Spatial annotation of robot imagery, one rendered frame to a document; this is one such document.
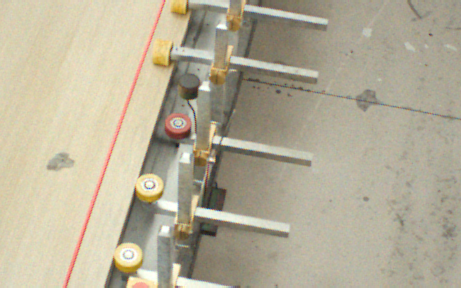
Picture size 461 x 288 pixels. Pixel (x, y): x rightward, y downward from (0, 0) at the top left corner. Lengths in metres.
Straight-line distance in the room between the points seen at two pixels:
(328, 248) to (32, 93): 1.38
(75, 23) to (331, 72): 1.53
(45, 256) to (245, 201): 1.42
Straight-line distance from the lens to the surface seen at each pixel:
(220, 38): 3.13
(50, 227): 2.92
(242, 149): 3.15
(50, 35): 3.44
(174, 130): 3.12
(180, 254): 3.10
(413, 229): 4.13
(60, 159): 3.05
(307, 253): 3.99
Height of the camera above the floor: 3.26
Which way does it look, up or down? 49 degrees down
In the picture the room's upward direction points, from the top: 4 degrees clockwise
